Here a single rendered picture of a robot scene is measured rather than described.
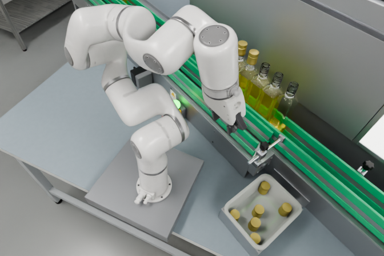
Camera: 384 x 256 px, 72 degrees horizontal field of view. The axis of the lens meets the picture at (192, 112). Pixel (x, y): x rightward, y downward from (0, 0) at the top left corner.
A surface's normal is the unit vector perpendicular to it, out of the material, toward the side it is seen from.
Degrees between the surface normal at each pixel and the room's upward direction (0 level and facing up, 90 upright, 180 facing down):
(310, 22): 90
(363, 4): 90
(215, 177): 0
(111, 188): 3
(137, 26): 58
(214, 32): 16
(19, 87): 0
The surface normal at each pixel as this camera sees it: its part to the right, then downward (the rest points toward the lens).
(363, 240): -0.79, 0.44
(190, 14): 0.03, -0.39
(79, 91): 0.04, -0.65
